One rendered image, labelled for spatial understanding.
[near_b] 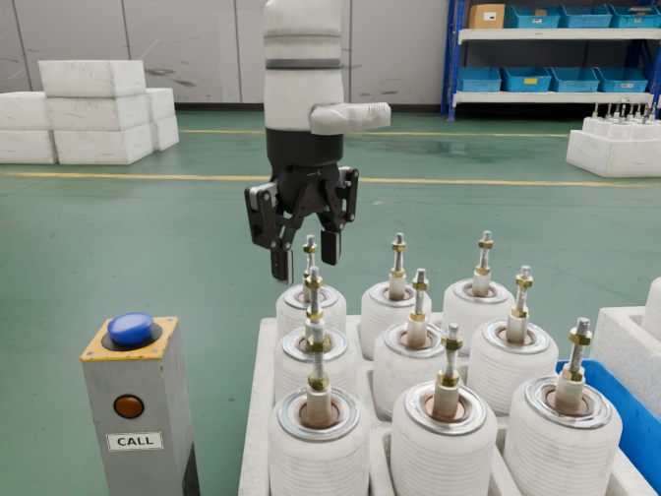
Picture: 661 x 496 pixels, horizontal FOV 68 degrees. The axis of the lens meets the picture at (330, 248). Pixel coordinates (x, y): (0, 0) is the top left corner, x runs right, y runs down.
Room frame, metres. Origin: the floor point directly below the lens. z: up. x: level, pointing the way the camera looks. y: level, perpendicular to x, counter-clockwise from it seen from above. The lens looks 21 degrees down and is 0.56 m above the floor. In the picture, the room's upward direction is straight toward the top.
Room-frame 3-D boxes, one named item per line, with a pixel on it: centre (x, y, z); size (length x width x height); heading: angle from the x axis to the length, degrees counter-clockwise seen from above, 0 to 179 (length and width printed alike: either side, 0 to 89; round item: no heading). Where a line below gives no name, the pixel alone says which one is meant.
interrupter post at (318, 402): (0.37, 0.01, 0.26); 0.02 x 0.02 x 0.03
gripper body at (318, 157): (0.48, 0.02, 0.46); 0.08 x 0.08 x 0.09
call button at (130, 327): (0.40, 0.19, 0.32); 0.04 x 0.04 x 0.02
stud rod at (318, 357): (0.37, 0.01, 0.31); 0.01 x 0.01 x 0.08
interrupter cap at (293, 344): (0.48, 0.02, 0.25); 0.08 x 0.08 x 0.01
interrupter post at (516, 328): (0.50, -0.22, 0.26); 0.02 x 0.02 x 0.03
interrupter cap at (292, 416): (0.37, 0.01, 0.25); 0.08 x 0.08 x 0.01
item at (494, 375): (0.50, -0.22, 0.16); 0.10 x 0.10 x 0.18
